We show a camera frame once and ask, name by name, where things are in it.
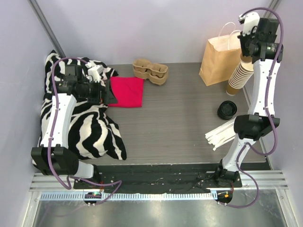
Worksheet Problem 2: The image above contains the pink folded cloth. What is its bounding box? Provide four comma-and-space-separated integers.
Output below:
109, 77, 144, 108

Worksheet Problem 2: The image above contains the stack of black lids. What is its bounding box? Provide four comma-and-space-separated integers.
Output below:
217, 100, 237, 120

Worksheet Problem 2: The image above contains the zebra print pillow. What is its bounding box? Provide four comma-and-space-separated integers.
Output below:
40, 50, 127, 160

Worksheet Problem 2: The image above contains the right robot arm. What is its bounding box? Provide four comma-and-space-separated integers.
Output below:
213, 32, 283, 187

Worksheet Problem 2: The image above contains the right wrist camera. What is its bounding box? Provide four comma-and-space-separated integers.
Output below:
238, 12, 260, 36

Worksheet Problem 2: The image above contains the brown paper bag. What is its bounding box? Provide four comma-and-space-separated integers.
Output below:
199, 22, 241, 86

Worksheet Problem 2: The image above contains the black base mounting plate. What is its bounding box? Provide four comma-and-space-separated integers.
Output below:
73, 163, 243, 192

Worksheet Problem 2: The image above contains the cardboard cup carrier tray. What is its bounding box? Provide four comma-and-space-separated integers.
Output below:
133, 59, 169, 85

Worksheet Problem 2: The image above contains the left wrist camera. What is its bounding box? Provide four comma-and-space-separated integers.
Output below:
85, 62, 104, 82

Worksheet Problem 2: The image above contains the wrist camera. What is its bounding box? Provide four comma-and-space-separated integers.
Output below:
238, 12, 260, 36
85, 62, 104, 82

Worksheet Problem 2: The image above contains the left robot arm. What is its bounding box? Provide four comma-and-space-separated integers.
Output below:
31, 77, 117, 189

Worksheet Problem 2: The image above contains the white cable duct strip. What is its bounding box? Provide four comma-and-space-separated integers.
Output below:
40, 191, 217, 201

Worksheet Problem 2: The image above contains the stack of paper cups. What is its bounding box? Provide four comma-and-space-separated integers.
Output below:
226, 54, 254, 96

